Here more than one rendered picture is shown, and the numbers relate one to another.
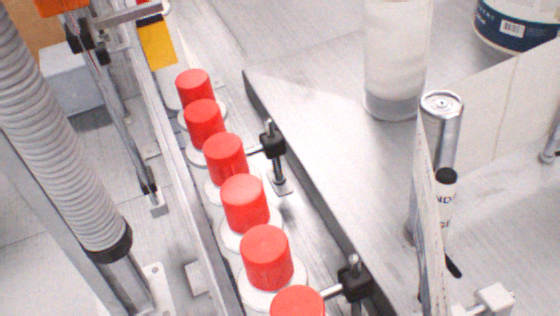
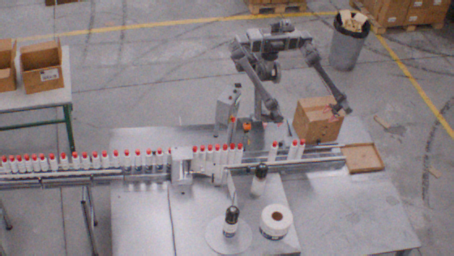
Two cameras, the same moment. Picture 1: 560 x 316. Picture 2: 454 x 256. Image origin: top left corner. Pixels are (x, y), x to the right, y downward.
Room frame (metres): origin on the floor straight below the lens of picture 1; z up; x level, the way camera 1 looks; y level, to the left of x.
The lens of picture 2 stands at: (0.28, -2.37, 3.67)
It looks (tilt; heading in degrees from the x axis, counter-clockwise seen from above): 45 degrees down; 90
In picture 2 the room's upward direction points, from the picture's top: 8 degrees clockwise
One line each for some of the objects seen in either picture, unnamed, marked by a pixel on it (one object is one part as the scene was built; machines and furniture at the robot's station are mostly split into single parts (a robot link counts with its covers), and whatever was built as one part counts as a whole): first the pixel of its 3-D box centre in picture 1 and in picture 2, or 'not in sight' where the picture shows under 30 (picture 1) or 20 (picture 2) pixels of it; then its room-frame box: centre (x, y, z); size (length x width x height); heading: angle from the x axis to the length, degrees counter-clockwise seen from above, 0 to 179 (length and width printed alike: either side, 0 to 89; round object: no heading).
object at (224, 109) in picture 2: not in sight; (228, 105); (0.28, 0.13, 1.38); 0.17 x 0.10 x 0.19; 70
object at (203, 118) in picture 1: (224, 187); (231, 154); (0.35, 0.06, 0.98); 0.05 x 0.05 x 0.20
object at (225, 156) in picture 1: (244, 222); (224, 155); (0.30, 0.04, 0.98); 0.05 x 0.05 x 0.20
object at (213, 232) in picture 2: not in sight; (228, 235); (0.39, -0.55, 0.89); 0.31 x 0.31 x 0.01
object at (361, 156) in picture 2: not in sight; (362, 156); (1.37, 0.33, 0.85); 0.30 x 0.26 x 0.04; 15
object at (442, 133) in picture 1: (431, 175); (224, 177); (0.32, -0.15, 0.97); 0.05 x 0.05 x 0.19
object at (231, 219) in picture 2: not in sight; (230, 222); (0.39, -0.55, 1.04); 0.09 x 0.09 x 0.29
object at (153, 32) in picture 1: (157, 42); not in sight; (0.46, 0.10, 1.09); 0.03 x 0.01 x 0.06; 105
